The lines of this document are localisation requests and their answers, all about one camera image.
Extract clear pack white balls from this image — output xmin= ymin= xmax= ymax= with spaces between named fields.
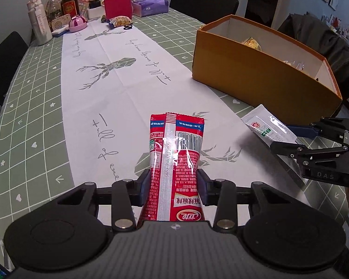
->
xmin=241 ymin=104 xmax=297 ymax=146

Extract red snack packet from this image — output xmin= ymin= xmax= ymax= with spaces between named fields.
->
xmin=138 ymin=113 xmax=204 ymax=224

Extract yellow blue chips bag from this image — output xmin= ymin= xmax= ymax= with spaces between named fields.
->
xmin=242 ymin=37 xmax=262 ymax=51

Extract clear bag orange crackers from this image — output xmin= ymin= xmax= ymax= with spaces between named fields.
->
xmin=284 ymin=60 xmax=305 ymax=71

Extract black jacket on chair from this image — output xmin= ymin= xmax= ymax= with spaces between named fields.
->
xmin=278 ymin=14 xmax=349 ymax=100

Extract orange cardboard box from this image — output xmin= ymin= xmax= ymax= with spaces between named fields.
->
xmin=192 ymin=15 xmax=342 ymax=125

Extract white table runner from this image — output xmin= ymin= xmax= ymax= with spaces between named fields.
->
xmin=61 ymin=12 xmax=305 ymax=201

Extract black chair right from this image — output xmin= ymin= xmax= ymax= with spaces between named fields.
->
xmin=169 ymin=0 xmax=239 ymax=24

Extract small snack bag far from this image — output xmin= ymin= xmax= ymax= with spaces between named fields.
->
xmin=108 ymin=16 xmax=133 ymax=28

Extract pink round gadget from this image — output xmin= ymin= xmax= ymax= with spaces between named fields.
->
xmin=68 ymin=15 xmax=87 ymax=33

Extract white pink water bottle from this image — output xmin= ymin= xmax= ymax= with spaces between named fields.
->
xmin=27 ymin=0 xmax=53 ymax=45

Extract beige small radio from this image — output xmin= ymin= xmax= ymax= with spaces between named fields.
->
xmin=51 ymin=14 xmax=71 ymax=31

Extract white jar black lid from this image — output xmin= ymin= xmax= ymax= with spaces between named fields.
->
xmin=87 ymin=0 xmax=105 ymax=20

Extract magenta cube box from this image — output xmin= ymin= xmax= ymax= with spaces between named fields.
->
xmin=104 ymin=0 xmax=133 ymax=20

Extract purple tissue pack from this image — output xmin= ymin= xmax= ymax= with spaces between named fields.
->
xmin=132 ymin=0 xmax=169 ymax=18

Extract dark brown liquor bottle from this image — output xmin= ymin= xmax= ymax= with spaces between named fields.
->
xmin=61 ymin=0 xmax=80 ymax=18

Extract clear plastic water bottle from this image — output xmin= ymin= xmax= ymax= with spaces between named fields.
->
xmin=46 ymin=0 xmax=62 ymax=23

